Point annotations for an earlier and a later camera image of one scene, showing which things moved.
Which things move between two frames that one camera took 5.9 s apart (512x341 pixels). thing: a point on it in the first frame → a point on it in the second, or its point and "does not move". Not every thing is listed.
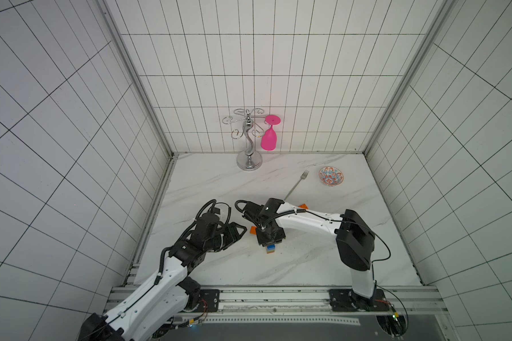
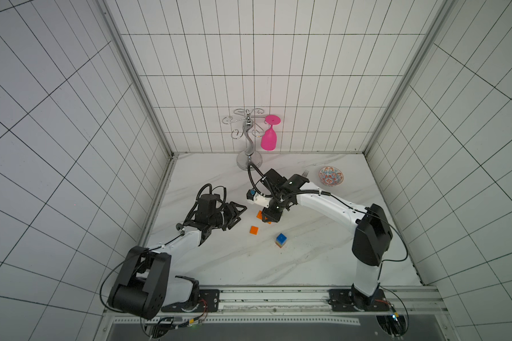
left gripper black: x=232 y=234 → x=233 y=213
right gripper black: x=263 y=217 → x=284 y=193
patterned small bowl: x=331 y=175 does not move
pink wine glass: x=269 y=140 does not move
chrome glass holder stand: x=253 y=125 does not move
